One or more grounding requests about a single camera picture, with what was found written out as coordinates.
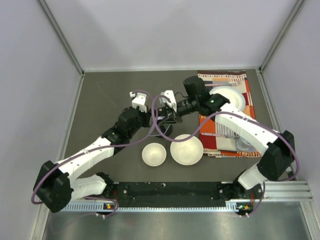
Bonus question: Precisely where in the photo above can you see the pink handled knife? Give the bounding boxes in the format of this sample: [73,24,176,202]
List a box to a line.
[201,132,239,139]

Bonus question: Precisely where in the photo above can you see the large white bowl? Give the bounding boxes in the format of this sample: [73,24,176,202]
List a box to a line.
[170,136,204,166]

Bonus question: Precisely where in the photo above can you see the slotted cable duct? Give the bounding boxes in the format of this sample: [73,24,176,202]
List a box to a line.
[61,200,255,213]

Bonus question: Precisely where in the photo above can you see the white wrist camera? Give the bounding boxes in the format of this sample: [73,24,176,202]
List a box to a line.
[129,91,148,113]
[159,90,177,112]

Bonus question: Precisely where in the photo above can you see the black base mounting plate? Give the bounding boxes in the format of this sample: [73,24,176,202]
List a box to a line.
[115,181,262,208]

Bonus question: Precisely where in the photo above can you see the black phone stand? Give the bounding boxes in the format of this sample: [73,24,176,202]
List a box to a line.
[151,124,173,138]

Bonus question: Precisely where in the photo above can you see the black smartphone lavender case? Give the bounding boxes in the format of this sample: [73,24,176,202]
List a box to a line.
[154,107,177,126]

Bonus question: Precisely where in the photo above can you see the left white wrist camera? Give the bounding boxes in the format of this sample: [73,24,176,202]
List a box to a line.
[129,91,148,113]

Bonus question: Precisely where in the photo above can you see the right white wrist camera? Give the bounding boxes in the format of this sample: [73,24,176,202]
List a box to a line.
[159,90,177,112]

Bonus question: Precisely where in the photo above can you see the aluminium frame rail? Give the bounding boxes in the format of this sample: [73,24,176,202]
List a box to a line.
[31,180,320,240]

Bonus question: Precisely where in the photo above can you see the colourful patterned cloth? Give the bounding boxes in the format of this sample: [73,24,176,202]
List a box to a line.
[197,70,261,158]

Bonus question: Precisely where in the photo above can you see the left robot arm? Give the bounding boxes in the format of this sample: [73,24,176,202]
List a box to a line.
[31,106,159,213]

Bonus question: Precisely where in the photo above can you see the white plate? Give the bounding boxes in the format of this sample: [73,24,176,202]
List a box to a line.
[209,86,246,111]

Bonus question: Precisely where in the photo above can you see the light blue mug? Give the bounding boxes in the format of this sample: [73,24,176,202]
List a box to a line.
[236,136,252,151]

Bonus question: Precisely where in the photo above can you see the pink handled fork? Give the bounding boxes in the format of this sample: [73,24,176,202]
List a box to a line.
[205,82,239,87]

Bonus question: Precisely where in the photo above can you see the small white bowl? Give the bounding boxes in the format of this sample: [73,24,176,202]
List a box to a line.
[141,142,167,167]

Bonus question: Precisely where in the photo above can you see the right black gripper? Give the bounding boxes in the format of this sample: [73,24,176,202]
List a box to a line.
[157,97,199,125]

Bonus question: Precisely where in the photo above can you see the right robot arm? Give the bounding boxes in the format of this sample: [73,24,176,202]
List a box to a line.
[157,76,297,198]

